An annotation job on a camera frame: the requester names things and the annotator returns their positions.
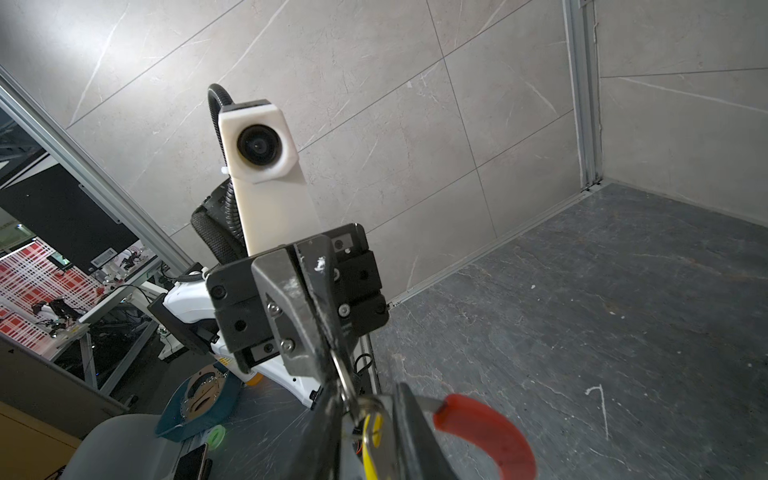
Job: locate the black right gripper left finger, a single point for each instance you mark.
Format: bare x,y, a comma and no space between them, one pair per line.
318,452

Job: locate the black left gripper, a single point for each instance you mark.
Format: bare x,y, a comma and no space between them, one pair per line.
262,304

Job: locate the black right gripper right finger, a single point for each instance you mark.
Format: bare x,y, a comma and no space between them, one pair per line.
419,455

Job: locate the yellow capped key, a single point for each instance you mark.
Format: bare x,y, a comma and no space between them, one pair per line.
371,439

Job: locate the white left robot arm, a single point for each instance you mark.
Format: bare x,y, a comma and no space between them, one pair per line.
187,312

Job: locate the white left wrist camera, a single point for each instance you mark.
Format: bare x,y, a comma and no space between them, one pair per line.
273,198

